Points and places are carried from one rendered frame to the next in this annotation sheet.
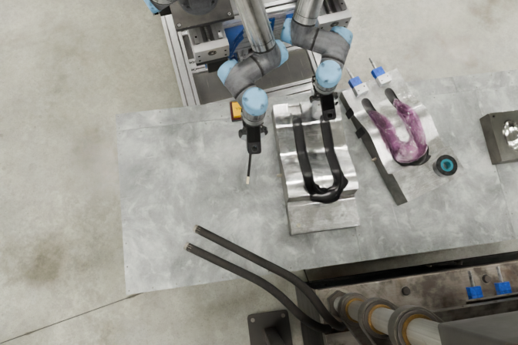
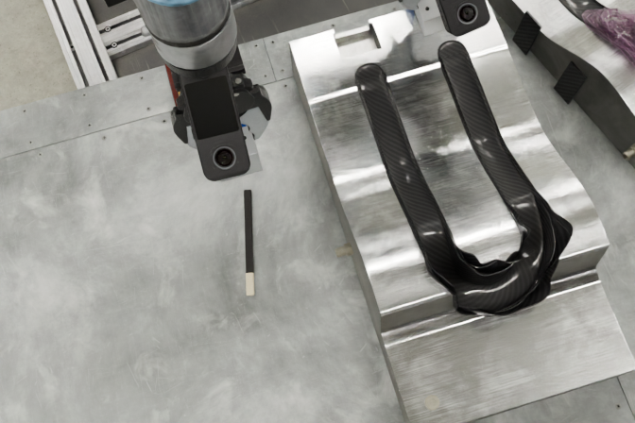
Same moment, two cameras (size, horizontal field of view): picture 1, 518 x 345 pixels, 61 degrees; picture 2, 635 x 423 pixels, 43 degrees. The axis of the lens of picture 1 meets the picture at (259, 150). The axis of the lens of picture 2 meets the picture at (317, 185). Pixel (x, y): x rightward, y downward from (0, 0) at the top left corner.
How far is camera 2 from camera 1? 0.75 m
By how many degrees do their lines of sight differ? 6
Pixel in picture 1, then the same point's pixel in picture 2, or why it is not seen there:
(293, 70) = (357, 7)
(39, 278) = not seen: outside the picture
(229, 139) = (178, 170)
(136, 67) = not seen: outside the picture
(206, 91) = not seen: hidden behind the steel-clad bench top
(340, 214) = (563, 343)
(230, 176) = (196, 281)
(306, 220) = (454, 382)
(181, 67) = (80, 45)
